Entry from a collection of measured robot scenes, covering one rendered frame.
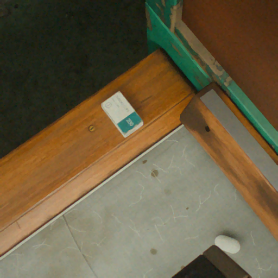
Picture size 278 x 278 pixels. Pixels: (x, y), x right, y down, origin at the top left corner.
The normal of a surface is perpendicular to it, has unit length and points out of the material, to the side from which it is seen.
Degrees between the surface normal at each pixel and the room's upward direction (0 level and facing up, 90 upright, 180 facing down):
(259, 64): 90
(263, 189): 67
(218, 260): 58
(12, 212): 0
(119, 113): 0
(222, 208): 0
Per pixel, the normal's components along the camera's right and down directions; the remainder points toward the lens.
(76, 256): -0.04, -0.25
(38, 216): 0.40, 0.36
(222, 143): -0.75, 0.44
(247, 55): -0.80, 0.58
